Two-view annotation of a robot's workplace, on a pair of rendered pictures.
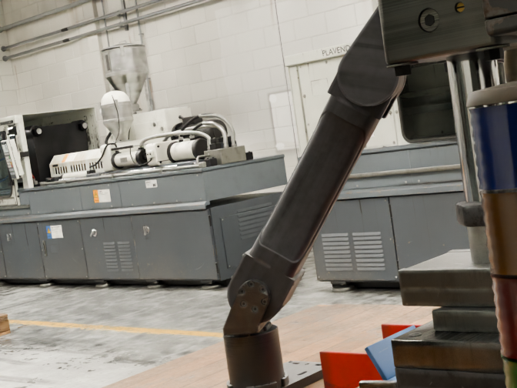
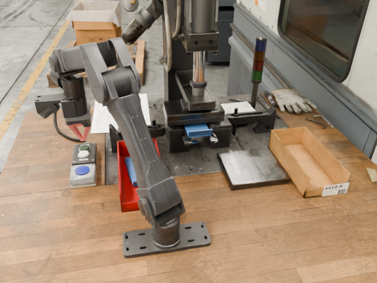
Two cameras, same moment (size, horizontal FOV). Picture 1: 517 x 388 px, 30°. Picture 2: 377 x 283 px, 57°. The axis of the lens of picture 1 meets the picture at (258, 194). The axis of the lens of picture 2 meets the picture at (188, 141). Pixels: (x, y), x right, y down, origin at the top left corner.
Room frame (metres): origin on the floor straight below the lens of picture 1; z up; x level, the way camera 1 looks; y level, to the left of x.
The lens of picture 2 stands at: (1.48, 0.40, 1.53)
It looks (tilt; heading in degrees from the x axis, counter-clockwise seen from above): 33 degrees down; 217
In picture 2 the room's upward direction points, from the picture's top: 1 degrees clockwise
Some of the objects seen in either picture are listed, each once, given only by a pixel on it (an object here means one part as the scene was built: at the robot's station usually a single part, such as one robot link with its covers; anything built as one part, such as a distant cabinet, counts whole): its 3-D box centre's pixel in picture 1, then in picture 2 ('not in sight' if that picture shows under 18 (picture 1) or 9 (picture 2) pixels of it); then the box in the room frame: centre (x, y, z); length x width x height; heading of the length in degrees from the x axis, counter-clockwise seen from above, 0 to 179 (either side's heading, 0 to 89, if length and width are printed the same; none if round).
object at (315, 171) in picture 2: not in sight; (306, 160); (0.60, 0.18, 0.93); 0.25 x 0.13 x 0.08; 49
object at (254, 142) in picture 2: not in sight; (198, 132); (0.61, -0.21, 0.88); 0.65 x 0.50 x 0.03; 139
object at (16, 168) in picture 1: (15, 158); not in sight; (9.31, 2.26, 1.27); 0.23 x 0.18 x 0.38; 135
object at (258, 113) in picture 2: not in sight; (246, 120); (0.53, -0.07, 0.95); 0.15 x 0.03 x 0.10; 139
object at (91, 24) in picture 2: not in sight; (99, 26); (-1.31, -3.09, 0.40); 0.67 x 0.60 x 0.50; 41
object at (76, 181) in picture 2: not in sight; (83, 178); (1.04, -0.30, 0.90); 0.07 x 0.07 x 0.06; 49
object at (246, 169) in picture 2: not in sight; (251, 167); (0.71, 0.06, 0.91); 0.17 x 0.16 x 0.02; 139
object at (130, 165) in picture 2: not in sight; (140, 167); (0.92, -0.19, 0.92); 0.15 x 0.07 x 0.03; 55
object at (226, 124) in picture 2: not in sight; (197, 121); (0.68, -0.16, 0.98); 0.20 x 0.10 x 0.01; 139
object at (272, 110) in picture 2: not in sight; (264, 119); (0.48, -0.02, 0.95); 0.06 x 0.03 x 0.09; 139
